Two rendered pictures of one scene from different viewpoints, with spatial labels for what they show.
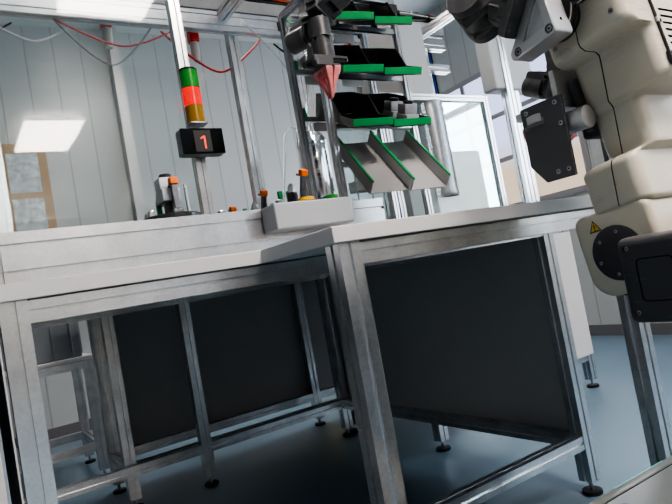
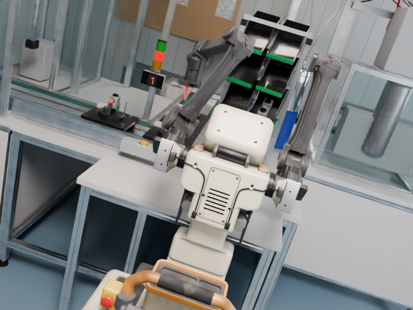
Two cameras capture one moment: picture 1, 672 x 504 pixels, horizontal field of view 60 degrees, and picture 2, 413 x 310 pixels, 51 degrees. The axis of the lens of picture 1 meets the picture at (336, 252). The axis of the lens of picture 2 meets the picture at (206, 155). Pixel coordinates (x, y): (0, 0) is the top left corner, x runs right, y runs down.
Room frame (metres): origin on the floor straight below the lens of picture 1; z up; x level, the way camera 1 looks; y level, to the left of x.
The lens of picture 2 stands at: (-0.01, -1.37, 1.72)
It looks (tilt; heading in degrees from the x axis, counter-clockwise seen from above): 20 degrees down; 37
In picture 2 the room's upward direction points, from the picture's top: 16 degrees clockwise
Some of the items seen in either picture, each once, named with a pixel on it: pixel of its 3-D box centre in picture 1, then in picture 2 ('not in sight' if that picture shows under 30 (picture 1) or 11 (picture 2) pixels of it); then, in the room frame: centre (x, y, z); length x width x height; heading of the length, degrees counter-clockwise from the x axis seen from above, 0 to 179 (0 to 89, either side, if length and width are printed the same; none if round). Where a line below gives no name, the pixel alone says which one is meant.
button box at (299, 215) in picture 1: (308, 214); (142, 149); (1.37, 0.05, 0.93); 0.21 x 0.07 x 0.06; 123
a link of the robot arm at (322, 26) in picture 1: (317, 30); (194, 63); (1.46, -0.05, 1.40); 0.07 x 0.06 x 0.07; 51
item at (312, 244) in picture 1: (409, 236); (193, 183); (1.52, -0.20, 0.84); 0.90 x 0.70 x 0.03; 122
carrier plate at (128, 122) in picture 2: not in sight; (110, 117); (1.41, 0.38, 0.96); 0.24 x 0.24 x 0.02; 33
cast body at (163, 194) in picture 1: (165, 189); (115, 99); (1.42, 0.38, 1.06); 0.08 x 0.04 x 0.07; 32
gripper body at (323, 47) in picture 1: (323, 53); (191, 75); (1.46, -0.06, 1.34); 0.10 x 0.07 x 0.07; 123
